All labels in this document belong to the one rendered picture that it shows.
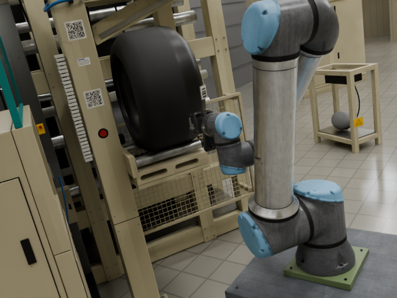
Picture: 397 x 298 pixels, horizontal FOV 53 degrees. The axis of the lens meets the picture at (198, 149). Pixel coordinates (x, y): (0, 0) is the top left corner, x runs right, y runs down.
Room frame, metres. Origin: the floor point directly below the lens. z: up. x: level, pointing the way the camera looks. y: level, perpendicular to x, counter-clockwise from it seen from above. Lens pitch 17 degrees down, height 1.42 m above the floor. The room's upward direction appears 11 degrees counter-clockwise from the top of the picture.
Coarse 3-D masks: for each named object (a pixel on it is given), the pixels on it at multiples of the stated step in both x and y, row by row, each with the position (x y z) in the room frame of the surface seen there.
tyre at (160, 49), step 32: (128, 32) 1.84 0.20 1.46; (160, 32) 1.81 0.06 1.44; (128, 64) 1.69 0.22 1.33; (160, 64) 1.67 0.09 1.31; (192, 64) 1.71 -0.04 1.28; (128, 96) 2.14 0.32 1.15; (160, 96) 1.62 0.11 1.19; (192, 96) 1.67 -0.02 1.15; (128, 128) 1.97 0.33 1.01; (160, 128) 1.65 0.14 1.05
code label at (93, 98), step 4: (84, 92) 1.72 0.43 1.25; (88, 92) 1.73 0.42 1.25; (92, 92) 1.73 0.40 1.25; (96, 92) 1.74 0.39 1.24; (100, 92) 1.74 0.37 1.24; (84, 96) 1.72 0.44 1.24; (88, 96) 1.73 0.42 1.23; (92, 96) 1.73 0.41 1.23; (96, 96) 1.74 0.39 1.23; (100, 96) 1.74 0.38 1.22; (88, 100) 1.72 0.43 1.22; (92, 100) 1.73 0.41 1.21; (96, 100) 1.74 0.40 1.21; (100, 100) 1.74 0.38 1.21; (88, 104) 1.72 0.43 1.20; (92, 104) 1.73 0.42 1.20; (96, 104) 1.73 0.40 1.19; (100, 104) 1.74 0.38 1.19; (104, 104) 1.75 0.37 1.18; (88, 108) 1.72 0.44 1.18
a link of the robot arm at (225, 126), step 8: (224, 112) 1.32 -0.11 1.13; (208, 120) 1.37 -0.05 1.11; (216, 120) 1.30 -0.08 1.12; (224, 120) 1.28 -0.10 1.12; (232, 120) 1.29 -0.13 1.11; (240, 120) 1.30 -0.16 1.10; (208, 128) 1.35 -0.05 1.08; (216, 128) 1.28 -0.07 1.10; (224, 128) 1.27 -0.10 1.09; (232, 128) 1.28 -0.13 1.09; (240, 128) 1.29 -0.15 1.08; (216, 136) 1.30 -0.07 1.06; (224, 136) 1.27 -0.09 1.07; (232, 136) 1.27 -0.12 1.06
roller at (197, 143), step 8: (184, 144) 1.79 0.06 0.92; (192, 144) 1.80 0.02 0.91; (200, 144) 1.81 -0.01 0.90; (160, 152) 1.75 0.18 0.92; (168, 152) 1.75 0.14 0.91; (176, 152) 1.76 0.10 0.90; (184, 152) 1.78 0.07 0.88; (136, 160) 1.70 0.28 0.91; (144, 160) 1.71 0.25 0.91; (152, 160) 1.72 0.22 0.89
